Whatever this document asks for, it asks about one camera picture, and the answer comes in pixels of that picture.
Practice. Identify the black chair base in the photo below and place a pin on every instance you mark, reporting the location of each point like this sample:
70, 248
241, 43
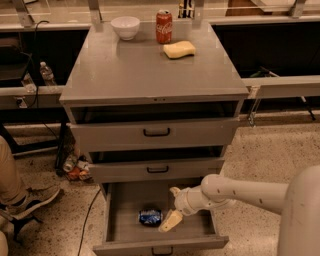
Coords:
18, 223

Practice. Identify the person leg khaki trousers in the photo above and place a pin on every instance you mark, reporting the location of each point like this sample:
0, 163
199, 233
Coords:
12, 188

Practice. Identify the black handle bottom drawer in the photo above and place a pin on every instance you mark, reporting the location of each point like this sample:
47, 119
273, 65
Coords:
162, 251

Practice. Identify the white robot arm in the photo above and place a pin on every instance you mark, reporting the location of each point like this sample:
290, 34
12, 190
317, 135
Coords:
298, 204

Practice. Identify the pile of floor clutter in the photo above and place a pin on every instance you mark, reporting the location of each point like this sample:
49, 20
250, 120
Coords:
76, 168

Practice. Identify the black handle drawer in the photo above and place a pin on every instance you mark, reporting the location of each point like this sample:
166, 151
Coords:
162, 251
157, 170
156, 133

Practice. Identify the black handle middle drawer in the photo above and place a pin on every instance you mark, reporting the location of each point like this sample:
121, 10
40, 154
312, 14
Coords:
157, 170

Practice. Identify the red coca-cola can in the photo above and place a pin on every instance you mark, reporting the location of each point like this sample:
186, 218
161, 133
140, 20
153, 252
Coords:
163, 26

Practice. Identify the blue pepsi can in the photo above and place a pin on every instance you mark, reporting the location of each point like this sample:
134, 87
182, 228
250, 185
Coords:
150, 217

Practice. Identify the grey sneaker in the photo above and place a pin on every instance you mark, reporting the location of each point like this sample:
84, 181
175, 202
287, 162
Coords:
35, 199

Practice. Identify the grey middle drawer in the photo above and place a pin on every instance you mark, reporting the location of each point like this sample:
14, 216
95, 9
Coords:
136, 171

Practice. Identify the grey top drawer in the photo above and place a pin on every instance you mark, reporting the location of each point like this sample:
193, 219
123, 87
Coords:
129, 135

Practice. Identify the grey drawer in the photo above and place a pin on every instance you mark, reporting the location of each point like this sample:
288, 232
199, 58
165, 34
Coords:
129, 135
124, 235
136, 171

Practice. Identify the white bowl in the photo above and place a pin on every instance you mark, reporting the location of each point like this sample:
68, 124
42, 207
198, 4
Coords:
126, 27

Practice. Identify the yellow sponge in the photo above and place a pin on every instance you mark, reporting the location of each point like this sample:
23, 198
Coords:
179, 49

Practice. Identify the black desk left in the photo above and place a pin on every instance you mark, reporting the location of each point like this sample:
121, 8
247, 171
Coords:
24, 102

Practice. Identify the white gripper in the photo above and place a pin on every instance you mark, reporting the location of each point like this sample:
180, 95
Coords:
183, 200

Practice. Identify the grey bottom drawer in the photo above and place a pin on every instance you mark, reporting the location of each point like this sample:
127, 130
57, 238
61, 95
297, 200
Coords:
124, 235

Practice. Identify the black handle top drawer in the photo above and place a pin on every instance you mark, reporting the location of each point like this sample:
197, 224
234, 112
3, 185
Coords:
156, 133

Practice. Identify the grey drawer cabinet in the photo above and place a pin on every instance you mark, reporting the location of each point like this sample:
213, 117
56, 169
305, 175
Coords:
116, 81

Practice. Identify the clear water bottle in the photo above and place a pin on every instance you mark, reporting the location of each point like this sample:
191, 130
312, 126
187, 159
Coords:
47, 74

